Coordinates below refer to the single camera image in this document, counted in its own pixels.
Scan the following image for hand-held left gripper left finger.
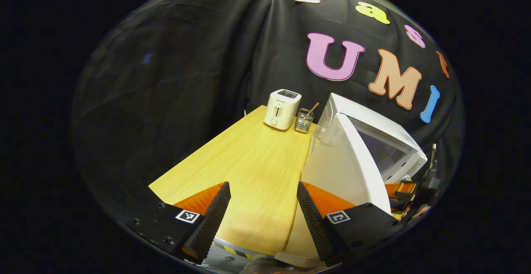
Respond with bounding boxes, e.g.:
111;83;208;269
132;181;231;265

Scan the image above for white microwave oven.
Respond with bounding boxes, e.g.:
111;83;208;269
274;93;428;268

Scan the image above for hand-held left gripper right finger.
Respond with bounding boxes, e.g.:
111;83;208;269
296;181;409;267

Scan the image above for white toaster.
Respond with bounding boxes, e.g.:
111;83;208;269
264;89;302;131

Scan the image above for wire mesh utensil holder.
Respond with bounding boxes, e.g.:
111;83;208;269
294;108;314;134

